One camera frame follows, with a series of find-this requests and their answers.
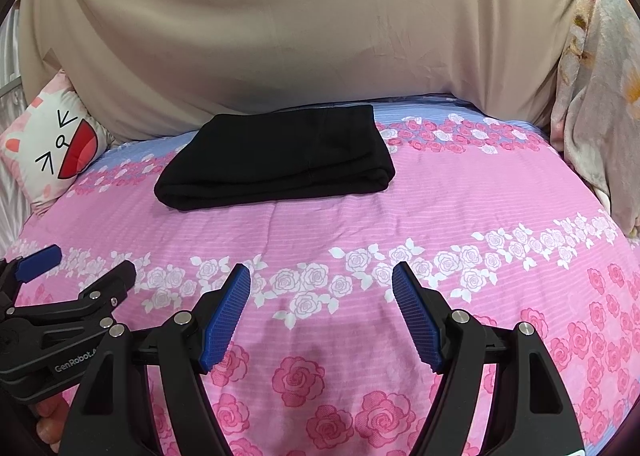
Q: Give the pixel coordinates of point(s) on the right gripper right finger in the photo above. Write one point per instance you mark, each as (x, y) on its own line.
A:
(530, 411)

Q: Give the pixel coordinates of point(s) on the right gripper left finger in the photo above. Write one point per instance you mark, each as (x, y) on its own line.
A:
(112, 414)

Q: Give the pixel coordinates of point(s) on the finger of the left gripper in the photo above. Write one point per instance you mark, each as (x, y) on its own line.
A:
(21, 270)
(109, 290)

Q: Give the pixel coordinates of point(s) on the black pants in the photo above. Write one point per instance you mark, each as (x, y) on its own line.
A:
(285, 155)

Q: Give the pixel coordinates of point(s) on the left hand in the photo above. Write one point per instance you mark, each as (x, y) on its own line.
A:
(52, 414)

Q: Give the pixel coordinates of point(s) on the white cat face pillow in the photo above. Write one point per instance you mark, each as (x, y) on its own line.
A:
(51, 143)

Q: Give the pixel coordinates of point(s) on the pink rose bed sheet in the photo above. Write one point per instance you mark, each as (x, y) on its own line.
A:
(484, 211)

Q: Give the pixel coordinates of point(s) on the floral fleece blanket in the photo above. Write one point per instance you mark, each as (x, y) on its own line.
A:
(595, 117)

